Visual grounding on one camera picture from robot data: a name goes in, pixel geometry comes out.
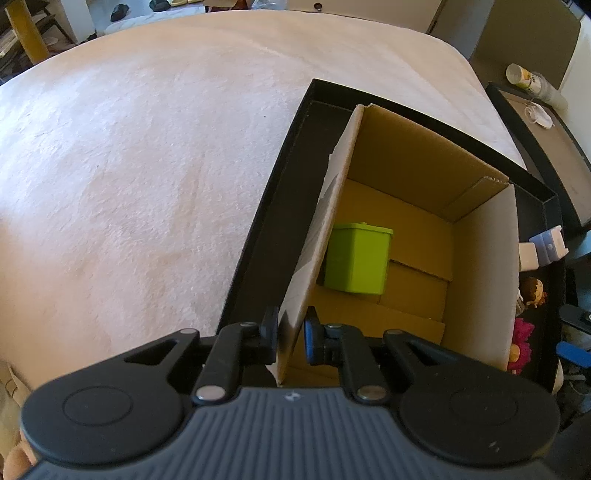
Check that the beige cloth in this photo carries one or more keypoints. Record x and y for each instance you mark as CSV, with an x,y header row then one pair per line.
x,y
11,387

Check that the white power adapter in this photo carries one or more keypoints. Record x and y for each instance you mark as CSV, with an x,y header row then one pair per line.
x,y
549,244

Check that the white face mask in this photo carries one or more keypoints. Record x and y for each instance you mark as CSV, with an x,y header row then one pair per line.
x,y
540,115

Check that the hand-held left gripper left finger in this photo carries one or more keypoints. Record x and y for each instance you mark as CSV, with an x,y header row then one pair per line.
x,y
271,332

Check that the black-rimmed bedside table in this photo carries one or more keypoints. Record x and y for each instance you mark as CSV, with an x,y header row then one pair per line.
x,y
554,152

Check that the white mattress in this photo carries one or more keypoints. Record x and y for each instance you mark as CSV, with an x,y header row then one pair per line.
x,y
138,161

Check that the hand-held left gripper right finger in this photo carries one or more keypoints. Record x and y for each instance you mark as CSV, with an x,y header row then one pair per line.
x,y
310,337

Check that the small brown-haired doll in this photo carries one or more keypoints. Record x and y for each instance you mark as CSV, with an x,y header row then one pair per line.
x,y
533,293

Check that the stack of plastic cups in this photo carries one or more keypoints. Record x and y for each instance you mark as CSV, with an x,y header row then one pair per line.
x,y
535,83

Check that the black tray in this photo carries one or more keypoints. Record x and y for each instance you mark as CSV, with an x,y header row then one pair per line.
x,y
272,207

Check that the olive headboard panel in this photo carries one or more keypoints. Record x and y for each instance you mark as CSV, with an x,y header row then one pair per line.
x,y
526,41

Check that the yellow table leg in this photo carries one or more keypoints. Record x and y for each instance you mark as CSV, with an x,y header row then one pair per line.
x,y
27,32

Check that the black slipper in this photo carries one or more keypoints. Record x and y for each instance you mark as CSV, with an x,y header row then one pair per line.
x,y
120,12
159,4

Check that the clear plastic bag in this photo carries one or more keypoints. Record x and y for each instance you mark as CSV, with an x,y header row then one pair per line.
x,y
270,4

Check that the pink plush toy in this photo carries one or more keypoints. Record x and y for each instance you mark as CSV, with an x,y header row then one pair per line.
x,y
521,341

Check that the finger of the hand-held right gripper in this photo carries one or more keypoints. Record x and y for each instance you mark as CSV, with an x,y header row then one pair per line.
x,y
575,354
577,318

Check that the pair of yellow slippers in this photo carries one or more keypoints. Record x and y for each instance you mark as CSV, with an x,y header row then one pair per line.
x,y
184,2

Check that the brown cardboard box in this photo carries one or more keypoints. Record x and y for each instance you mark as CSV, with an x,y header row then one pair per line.
x,y
485,277

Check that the small white block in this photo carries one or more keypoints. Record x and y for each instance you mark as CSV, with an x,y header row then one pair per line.
x,y
527,256

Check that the white pillow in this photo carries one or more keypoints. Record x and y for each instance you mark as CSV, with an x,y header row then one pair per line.
x,y
147,23

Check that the cluttered shelf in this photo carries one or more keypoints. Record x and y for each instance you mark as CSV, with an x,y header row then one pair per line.
x,y
11,50

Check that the green plastic container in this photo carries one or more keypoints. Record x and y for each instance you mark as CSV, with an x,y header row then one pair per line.
x,y
358,258

